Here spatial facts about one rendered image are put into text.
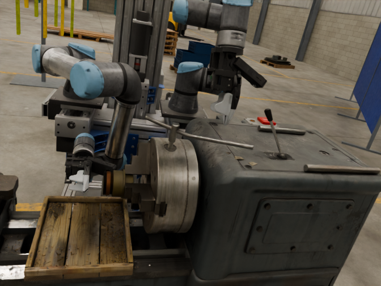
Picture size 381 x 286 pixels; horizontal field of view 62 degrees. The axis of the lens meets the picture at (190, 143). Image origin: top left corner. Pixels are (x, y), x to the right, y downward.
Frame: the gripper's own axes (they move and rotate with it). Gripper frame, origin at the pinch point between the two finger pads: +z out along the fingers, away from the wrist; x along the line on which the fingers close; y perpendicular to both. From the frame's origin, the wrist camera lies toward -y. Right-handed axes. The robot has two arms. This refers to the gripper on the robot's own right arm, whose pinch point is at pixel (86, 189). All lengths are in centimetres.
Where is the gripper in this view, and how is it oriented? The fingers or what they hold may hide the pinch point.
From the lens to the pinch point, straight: 103.4
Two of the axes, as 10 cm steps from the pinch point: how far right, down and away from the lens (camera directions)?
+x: 1.8, -9.0, -4.0
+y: -9.5, -0.6, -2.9
